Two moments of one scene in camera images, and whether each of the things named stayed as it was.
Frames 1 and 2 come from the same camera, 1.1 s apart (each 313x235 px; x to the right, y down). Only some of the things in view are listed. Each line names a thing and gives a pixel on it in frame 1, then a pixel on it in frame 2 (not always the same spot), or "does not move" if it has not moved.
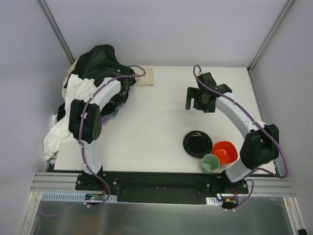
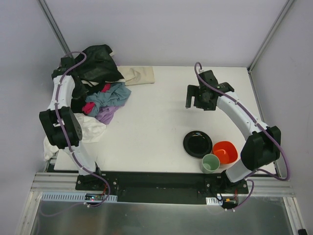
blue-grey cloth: x=113 y=114 → x=116 y=96
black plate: x=197 y=144 does not move
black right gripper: x=193 y=98 does not move
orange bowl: x=225 y=151 does not move
